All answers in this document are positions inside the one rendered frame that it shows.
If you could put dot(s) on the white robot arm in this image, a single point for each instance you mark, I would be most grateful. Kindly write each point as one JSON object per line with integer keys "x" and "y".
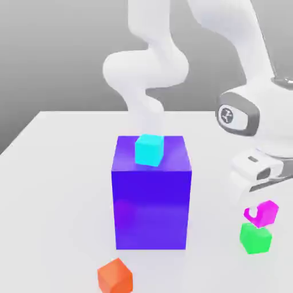
{"x": 146, "y": 68}

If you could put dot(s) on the small magenta cube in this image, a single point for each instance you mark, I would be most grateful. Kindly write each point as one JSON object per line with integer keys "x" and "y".
{"x": 266, "y": 215}

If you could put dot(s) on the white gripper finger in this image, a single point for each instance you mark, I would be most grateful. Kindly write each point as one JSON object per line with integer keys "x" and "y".
{"x": 253, "y": 211}

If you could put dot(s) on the large purple box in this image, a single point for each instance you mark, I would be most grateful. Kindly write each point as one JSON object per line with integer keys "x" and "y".
{"x": 151, "y": 210}

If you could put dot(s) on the small cyan cube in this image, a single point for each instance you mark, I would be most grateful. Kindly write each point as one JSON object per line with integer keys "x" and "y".
{"x": 148, "y": 151}

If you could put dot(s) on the small orange cube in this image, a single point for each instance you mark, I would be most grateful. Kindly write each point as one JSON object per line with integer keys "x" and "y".
{"x": 114, "y": 277}

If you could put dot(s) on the small green cube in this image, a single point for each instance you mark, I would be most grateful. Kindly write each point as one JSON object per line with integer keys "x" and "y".
{"x": 255, "y": 239}

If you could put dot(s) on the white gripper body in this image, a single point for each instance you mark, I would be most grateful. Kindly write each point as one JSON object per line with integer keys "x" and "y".
{"x": 263, "y": 194}

